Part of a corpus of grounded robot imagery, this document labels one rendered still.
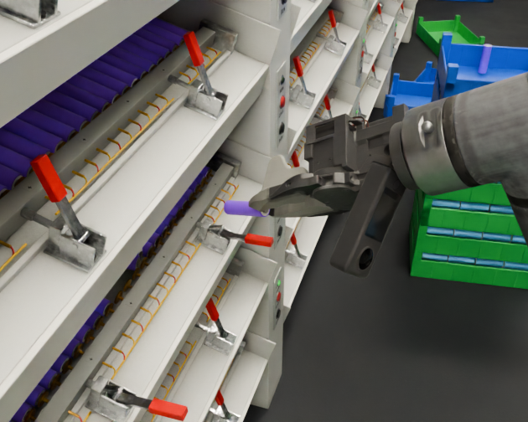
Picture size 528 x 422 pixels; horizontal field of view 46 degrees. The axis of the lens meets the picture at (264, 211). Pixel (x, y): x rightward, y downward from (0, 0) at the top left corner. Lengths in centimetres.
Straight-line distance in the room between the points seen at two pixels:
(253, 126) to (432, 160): 36
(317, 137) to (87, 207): 27
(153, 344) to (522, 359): 98
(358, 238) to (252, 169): 34
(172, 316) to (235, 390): 43
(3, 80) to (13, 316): 18
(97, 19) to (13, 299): 21
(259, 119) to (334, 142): 24
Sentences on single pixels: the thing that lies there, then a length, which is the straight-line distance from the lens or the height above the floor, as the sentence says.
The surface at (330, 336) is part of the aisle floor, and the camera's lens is 145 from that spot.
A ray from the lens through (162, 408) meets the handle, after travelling 61.
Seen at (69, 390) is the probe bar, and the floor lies 58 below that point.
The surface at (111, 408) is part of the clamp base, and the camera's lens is 64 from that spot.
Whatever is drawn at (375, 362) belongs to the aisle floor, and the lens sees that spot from 141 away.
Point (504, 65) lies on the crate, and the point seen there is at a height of 49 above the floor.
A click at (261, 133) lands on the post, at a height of 63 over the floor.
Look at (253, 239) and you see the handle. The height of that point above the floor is 57.
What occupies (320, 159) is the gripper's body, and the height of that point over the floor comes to 71.
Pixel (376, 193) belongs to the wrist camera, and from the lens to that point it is 63.
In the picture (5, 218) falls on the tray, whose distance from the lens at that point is 51.
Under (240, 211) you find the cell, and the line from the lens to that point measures 76.
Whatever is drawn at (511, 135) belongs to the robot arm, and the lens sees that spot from 58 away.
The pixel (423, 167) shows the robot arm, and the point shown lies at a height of 75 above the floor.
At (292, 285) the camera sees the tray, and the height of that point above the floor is 15.
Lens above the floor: 106
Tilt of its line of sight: 36 degrees down
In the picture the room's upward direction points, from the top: straight up
